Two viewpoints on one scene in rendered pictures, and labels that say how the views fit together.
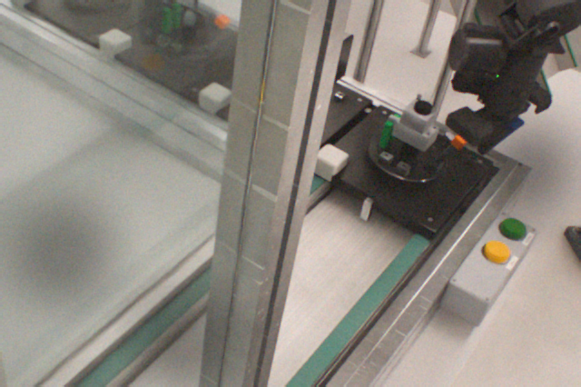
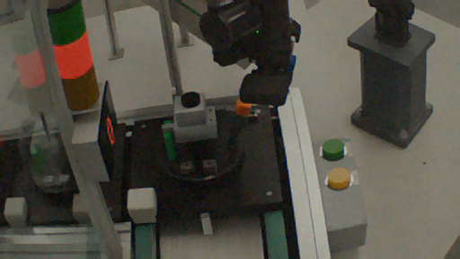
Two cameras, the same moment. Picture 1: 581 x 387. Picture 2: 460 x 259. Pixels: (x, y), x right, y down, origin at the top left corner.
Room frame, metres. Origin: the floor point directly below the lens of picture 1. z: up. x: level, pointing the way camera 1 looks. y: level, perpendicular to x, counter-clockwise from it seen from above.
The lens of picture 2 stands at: (0.25, 0.14, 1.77)
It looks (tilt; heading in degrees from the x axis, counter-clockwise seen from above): 40 degrees down; 335
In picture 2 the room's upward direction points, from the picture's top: 9 degrees counter-clockwise
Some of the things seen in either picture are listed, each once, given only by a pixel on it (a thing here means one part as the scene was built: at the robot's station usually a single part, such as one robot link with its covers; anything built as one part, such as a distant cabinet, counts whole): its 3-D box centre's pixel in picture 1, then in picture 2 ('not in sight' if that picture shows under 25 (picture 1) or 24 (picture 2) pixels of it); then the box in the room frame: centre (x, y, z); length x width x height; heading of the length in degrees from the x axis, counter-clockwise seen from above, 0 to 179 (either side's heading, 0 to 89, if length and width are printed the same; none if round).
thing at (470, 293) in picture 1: (489, 265); (339, 192); (0.91, -0.34, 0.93); 0.21 x 0.07 x 0.06; 153
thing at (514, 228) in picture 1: (512, 230); (333, 150); (0.98, -0.37, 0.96); 0.04 x 0.04 x 0.02
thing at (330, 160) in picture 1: (329, 163); (142, 206); (1.04, -0.05, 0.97); 0.05 x 0.05 x 0.04; 63
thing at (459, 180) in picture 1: (404, 166); (202, 162); (1.09, -0.18, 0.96); 0.24 x 0.24 x 0.02; 63
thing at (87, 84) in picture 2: not in sight; (79, 83); (0.97, 0.01, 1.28); 0.05 x 0.05 x 0.05
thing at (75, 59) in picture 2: not in sight; (72, 51); (0.97, 0.01, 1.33); 0.05 x 0.05 x 0.05
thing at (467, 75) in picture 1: (478, 78); (235, 42); (1.02, -0.24, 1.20); 0.07 x 0.07 x 0.06; 49
